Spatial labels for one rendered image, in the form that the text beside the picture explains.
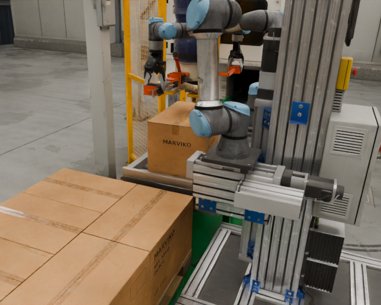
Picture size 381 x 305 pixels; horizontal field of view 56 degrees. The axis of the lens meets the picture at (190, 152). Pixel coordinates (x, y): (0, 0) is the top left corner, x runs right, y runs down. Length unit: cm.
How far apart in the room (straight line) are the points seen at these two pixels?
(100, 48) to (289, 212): 225
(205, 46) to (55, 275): 115
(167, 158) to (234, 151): 89
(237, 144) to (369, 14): 943
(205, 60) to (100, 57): 189
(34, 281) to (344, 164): 141
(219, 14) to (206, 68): 20
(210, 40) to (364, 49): 953
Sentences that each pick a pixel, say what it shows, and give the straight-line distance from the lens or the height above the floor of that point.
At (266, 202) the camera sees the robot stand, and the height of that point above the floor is 93.
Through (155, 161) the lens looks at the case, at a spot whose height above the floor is 67.
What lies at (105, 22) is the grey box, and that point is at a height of 150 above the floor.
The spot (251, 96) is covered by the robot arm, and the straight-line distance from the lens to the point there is 200.
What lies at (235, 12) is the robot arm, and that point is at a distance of 148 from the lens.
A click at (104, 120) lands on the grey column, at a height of 66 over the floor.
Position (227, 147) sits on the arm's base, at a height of 109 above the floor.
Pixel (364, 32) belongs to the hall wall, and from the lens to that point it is 1080.
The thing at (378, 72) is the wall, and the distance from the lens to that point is 1079.
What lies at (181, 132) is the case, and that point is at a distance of 227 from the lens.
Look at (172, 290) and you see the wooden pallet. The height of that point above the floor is 2.
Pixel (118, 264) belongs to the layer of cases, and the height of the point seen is 54.
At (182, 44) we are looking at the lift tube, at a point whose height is 142.
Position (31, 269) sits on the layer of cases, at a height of 54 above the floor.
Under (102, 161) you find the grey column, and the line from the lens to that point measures 350.
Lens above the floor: 164
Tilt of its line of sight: 22 degrees down
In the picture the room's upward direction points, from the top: 2 degrees clockwise
